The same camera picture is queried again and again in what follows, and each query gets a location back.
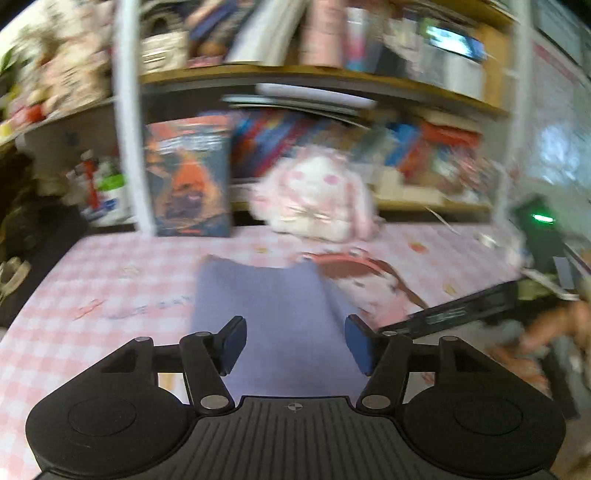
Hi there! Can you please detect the pink and purple sweater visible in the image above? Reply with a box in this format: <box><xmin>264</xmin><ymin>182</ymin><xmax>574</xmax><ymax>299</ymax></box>
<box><xmin>191</xmin><ymin>257</ymin><xmax>367</xmax><ymax>400</ymax></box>

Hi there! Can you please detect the pink checkered desk mat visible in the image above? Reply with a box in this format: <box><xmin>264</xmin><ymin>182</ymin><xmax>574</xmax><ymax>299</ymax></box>
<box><xmin>1</xmin><ymin>223</ymin><xmax>518</xmax><ymax>479</ymax></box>

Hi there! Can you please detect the row of colourful shelf books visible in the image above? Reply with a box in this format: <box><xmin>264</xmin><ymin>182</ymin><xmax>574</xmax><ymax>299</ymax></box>
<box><xmin>230</xmin><ymin>108</ymin><xmax>483</xmax><ymax>181</ymax></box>

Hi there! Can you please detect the white green lidded jar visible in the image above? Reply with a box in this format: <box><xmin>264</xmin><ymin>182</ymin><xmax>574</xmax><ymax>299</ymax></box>
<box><xmin>93</xmin><ymin>174</ymin><xmax>130</xmax><ymax>226</ymax></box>

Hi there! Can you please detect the white pink plush bunny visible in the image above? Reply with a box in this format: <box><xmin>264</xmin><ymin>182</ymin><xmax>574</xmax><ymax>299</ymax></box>
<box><xmin>249</xmin><ymin>144</ymin><xmax>380</xmax><ymax>243</ymax></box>

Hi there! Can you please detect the Harry Potter book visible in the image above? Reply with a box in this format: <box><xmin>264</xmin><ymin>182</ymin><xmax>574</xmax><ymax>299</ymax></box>
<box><xmin>144</xmin><ymin>112</ymin><xmax>232</xmax><ymax>238</ymax></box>

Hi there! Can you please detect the dark olive garment pile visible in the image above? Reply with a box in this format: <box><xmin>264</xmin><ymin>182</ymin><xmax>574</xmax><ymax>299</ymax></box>
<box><xmin>1</xmin><ymin>150</ymin><xmax>88</xmax><ymax>278</ymax></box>

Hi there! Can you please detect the white wooden bookshelf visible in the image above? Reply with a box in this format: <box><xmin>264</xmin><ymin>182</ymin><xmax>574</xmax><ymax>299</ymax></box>
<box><xmin>0</xmin><ymin>0</ymin><xmax>537</xmax><ymax>236</ymax></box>

